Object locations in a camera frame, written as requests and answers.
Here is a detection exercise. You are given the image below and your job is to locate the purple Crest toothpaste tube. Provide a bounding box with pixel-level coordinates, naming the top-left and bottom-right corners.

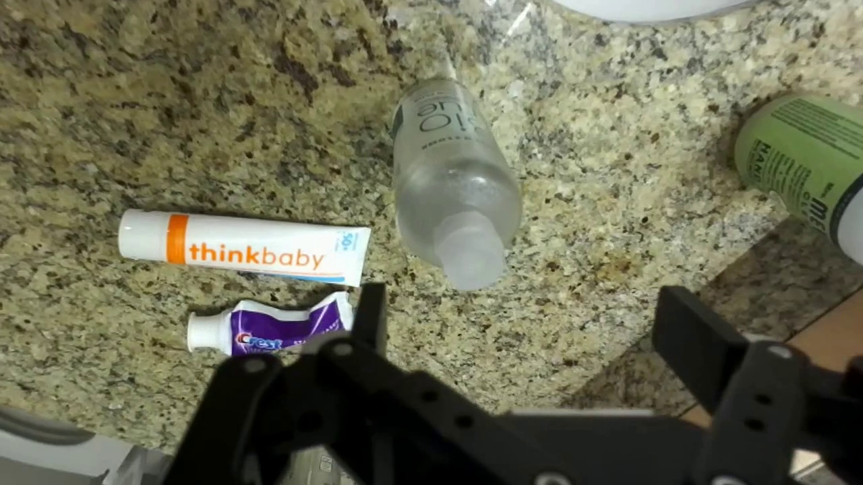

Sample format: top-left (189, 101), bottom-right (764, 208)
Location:
top-left (183, 288), bottom-right (358, 361)

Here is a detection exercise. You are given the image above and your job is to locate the white toilet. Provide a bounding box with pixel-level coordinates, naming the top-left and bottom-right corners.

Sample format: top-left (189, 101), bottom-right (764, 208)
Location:
top-left (0, 407), bottom-right (176, 485)

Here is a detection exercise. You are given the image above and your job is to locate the clear BioTrue bottle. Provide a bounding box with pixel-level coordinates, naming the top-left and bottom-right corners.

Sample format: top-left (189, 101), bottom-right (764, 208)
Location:
top-left (390, 74), bottom-right (527, 293)

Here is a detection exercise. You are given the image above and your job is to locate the green label bottle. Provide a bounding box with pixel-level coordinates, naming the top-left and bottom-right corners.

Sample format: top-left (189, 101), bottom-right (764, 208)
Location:
top-left (730, 90), bottom-right (863, 270)

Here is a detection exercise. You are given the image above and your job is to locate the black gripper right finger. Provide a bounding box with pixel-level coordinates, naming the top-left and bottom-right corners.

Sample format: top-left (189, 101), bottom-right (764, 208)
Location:
top-left (651, 284), bottom-right (863, 485)

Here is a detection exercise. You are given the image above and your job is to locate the white orange thinkbaby tube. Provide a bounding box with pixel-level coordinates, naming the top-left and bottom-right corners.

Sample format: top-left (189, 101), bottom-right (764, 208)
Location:
top-left (115, 208), bottom-right (374, 291)

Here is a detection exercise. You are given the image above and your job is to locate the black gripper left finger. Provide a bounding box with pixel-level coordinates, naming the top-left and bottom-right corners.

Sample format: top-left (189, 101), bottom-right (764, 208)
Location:
top-left (160, 280), bottom-right (506, 485)

